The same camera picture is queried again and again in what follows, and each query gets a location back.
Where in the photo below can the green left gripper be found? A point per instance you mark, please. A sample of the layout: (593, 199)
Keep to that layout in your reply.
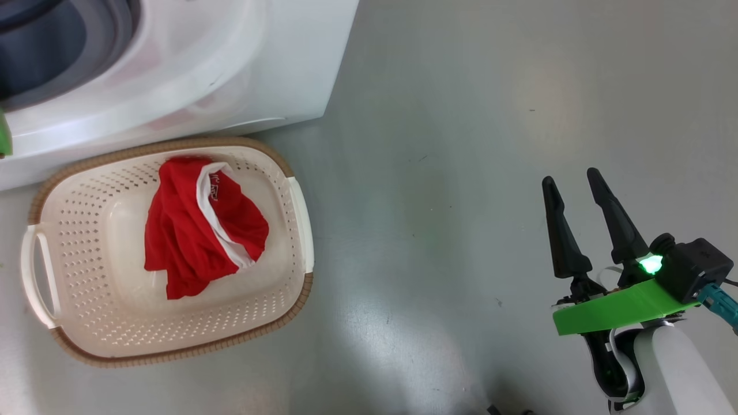
(3, 135)

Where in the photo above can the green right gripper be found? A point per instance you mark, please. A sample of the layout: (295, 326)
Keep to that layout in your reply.
(617, 311)

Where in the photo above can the red garment with white trim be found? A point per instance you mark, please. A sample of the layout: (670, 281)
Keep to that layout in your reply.
(184, 242)

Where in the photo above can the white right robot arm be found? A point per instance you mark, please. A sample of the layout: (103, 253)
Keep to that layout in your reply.
(674, 374)

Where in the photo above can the cream perforated laundry basket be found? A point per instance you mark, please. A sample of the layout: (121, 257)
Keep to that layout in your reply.
(81, 253)

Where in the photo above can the white front-loading washing machine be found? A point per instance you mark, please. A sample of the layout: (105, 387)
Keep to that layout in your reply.
(277, 57)

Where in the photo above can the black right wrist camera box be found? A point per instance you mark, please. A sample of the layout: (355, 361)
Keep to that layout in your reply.
(695, 265)

